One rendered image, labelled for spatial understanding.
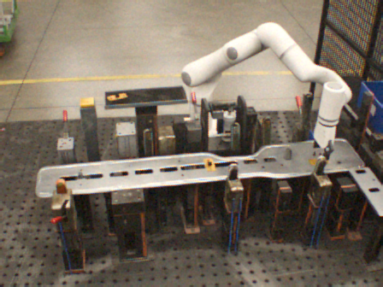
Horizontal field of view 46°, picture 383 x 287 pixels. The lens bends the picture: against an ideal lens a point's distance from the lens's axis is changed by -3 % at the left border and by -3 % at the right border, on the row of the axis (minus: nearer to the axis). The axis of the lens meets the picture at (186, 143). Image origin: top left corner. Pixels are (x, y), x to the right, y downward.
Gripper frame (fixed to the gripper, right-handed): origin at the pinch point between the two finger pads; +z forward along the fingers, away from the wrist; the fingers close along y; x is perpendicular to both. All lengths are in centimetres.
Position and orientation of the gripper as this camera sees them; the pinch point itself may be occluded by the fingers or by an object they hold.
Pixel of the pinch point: (321, 152)
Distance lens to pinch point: 201.7
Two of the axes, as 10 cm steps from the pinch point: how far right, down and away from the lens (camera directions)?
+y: 1.7, 5.7, -8.1
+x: 9.8, -0.9, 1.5
